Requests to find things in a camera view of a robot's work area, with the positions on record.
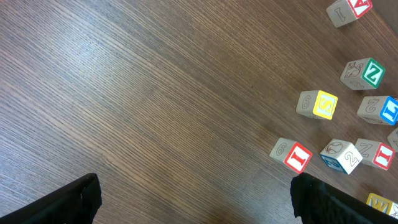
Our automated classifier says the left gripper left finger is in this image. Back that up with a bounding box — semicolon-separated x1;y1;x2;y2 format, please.
1;173;102;224

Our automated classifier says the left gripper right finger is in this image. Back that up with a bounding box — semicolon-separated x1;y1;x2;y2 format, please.
290;172;397;224

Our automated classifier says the red H letter block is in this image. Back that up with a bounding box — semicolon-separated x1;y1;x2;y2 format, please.
269;138;312;174

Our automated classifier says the block with blue number side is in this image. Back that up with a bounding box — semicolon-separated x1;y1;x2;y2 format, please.
320;139;363;174

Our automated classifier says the plain picture wooden block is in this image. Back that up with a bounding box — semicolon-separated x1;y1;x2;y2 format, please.
366;193;397;219

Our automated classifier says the red letter block centre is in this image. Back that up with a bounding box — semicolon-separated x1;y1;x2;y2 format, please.
355;138;396;170

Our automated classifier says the yellow top block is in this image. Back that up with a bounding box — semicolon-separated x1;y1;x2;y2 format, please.
296;90;338;120

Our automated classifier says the plain picture block top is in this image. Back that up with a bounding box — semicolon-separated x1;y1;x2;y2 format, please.
387;128;398;152

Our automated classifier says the blue L letter block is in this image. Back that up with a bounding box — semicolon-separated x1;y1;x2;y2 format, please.
357;96;397;126

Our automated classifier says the green Z letter block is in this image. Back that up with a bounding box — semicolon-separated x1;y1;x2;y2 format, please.
340;58;386;90

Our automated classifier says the red Y letter block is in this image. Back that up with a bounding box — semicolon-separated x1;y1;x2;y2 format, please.
326;0;373;28

